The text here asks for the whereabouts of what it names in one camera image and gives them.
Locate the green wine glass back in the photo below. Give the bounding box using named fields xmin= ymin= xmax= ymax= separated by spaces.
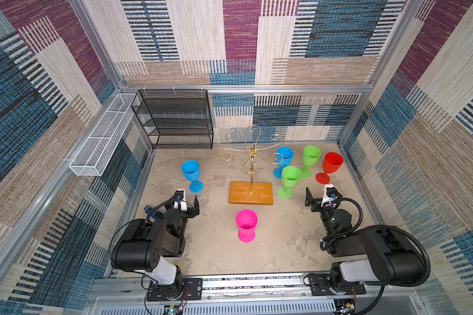
xmin=278 ymin=165 xmax=302 ymax=200

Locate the green wine glass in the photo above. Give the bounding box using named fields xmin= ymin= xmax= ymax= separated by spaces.
xmin=300 ymin=145 xmax=322 ymax=179
xmin=278 ymin=165 xmax=302 ymax=200

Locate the blue wine glass front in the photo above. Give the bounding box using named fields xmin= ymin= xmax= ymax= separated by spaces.
xmin=181 ymin=160 xmax=204 ymax=194

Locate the blue wine glass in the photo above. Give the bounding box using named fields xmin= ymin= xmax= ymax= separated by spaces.
xmin=181 ymin=160 xmax=204 ymax=194
xmin=273 ymin=146 xmax=294 ymax=179

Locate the red wine glass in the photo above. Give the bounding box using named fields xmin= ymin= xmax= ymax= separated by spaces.
xmin=315 ymin=152 xmax=344 ymax=185

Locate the green wine glass front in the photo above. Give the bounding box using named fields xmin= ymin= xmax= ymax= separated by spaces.
xmin=300 ymin=145 xmax=322 ymax=179

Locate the pink wine glass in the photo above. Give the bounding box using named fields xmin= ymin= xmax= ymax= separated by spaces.
xmin=235 ymin=209 xmax=258 ymax=243

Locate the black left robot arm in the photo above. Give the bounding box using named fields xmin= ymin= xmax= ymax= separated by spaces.
xmin=109 ymin=218 xmax=203 ymax=305

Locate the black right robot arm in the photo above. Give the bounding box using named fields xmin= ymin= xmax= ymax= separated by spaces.
xmin=302 ymin=185 xmax=431 ymax=314

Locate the wooden rack base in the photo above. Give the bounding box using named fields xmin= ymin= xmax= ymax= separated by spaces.
xmin=229 ymin=181 xmax=273 ymax=206

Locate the blue stapler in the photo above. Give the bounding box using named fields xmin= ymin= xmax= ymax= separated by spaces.
xmin=144 ymin=206 xmax=164 ymax=221

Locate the black mesh shelf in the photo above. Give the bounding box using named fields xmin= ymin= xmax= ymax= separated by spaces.
xmin=131 ymin=89 xmax=214 ymax=149

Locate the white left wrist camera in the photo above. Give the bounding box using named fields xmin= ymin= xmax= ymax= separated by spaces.
xmin=173 ymin=189 xmax=186 ymax=206

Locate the gold wire glass rack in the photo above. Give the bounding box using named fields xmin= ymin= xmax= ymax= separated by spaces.
xmin=219 ymin=125 xmax=284 ymax=183

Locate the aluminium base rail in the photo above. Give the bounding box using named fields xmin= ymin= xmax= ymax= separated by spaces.
xmin=83 ymin=272 xmax=432 ymax=314

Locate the white mesh wall basket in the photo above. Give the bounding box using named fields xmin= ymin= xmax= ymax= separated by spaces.
xmin=69 ymin=93 xmax=135 ymax=177

